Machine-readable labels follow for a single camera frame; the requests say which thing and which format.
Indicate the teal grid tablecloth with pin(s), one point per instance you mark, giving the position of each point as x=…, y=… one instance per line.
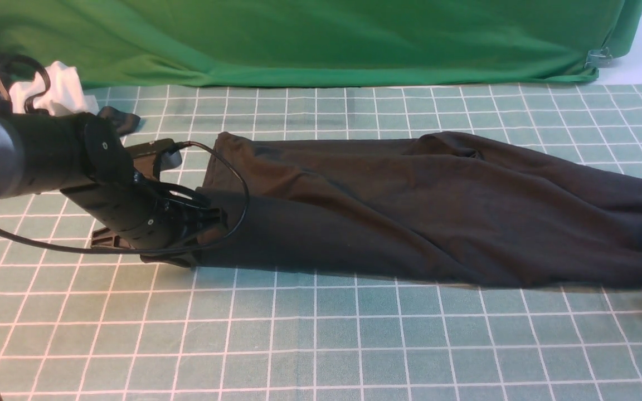
x=111, y=328

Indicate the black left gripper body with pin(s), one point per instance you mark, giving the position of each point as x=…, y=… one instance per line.
x=144, y=202

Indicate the metal binder clip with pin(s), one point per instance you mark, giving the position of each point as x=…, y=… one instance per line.
x=598, y=58

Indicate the dark gray long-sleeve shirt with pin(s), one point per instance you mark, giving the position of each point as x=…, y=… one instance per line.
x=446, y=207

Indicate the green backdrop cloth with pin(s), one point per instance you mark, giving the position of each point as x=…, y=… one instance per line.
x=319, y=44

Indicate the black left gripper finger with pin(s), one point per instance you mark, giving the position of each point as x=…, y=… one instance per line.
x=201, y=226
x=150, y=237

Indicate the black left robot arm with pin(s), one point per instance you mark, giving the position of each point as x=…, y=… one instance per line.
x=82, y=157

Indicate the white crumpled cloth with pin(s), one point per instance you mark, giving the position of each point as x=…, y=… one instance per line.
x=61, y=95

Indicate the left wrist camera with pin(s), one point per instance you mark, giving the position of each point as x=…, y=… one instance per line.
x=150, y=159

